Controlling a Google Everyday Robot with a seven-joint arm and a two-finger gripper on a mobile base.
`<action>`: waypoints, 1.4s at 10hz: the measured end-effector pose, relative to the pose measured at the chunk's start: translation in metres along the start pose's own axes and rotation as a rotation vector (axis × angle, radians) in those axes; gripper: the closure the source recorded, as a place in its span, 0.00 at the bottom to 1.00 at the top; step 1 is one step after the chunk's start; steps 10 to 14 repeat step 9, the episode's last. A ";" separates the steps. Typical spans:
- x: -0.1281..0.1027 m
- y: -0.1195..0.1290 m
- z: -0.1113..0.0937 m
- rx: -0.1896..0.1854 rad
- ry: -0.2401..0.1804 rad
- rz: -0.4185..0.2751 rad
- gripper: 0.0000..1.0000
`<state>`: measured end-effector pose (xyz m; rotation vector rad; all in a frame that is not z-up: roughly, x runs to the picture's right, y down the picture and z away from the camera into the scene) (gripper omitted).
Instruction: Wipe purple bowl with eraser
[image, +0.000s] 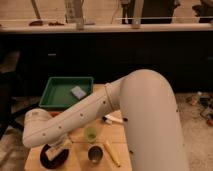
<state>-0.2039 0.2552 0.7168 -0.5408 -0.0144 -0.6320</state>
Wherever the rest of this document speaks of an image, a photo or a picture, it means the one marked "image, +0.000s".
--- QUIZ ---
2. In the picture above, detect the grey blue eraser sponge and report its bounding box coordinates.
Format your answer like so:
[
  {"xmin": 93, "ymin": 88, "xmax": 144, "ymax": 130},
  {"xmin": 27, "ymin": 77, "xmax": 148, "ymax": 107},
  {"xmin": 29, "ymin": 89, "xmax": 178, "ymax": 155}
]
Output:
[{"xmin": 71, "ymin": 86, "xmax": 86, "ymax": 99}]

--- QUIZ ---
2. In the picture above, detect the metal cup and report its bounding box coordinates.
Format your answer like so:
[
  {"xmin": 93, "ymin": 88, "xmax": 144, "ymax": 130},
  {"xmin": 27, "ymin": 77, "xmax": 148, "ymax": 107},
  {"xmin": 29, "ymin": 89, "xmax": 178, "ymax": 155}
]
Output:
[{"xmin": 88, "ymin": 146, "xmax": 103, "ymax": 163}]

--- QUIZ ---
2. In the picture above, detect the green plastic tray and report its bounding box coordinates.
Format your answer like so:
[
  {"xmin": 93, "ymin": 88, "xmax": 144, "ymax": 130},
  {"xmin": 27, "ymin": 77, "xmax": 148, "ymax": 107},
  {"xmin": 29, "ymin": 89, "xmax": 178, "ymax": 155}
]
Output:
[{"xmin": 39, "ymin": 77, "xmax": 93, "ymax": 110}]

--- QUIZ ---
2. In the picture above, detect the green plastic cup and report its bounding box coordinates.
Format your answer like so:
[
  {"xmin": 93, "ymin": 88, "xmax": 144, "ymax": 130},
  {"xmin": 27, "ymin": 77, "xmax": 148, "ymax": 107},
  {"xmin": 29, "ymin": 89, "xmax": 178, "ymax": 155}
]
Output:
[{"xmin": 85, "ymin": 127, "xmax": 97, "ymax": 143}]

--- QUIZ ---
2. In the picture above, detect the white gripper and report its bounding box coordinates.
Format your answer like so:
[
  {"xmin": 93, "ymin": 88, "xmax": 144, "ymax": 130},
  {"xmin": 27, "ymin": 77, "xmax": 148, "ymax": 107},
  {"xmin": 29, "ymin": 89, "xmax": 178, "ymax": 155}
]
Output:
[{"xmin": 45, "ymin": 136, "xmax": 72, "ymax": 161}]

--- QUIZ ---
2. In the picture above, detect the white marker with black cap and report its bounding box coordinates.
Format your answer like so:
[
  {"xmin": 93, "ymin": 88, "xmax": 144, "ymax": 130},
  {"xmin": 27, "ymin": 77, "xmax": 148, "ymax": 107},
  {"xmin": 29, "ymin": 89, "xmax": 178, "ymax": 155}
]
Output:
[{"xmin": 102, "ymin": 115, "xmax": 123, "ymax": 124}]

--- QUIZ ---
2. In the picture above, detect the yellow banana toy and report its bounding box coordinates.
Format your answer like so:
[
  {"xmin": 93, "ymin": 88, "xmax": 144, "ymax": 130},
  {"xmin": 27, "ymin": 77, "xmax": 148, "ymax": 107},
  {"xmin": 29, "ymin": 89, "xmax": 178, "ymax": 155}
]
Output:
[{"xmin": 104, "ymin": 140, "xmax": 121, "ymax": 167}]

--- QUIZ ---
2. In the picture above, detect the dark purple bowl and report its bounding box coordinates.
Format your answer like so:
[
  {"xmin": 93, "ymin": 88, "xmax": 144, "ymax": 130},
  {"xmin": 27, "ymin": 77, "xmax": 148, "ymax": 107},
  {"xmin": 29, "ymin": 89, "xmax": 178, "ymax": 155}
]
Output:
[{"xmin": 40, "ymin": 145, "xmax": 69, "ymax": 169}]

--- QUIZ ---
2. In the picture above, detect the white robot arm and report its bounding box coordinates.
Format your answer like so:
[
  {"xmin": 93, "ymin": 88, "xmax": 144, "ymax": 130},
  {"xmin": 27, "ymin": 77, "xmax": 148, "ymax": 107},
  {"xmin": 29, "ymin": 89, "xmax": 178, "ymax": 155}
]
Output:
[{"xmin": 22, "ymin": 69, "xmax": 189, "ymax": 171}]

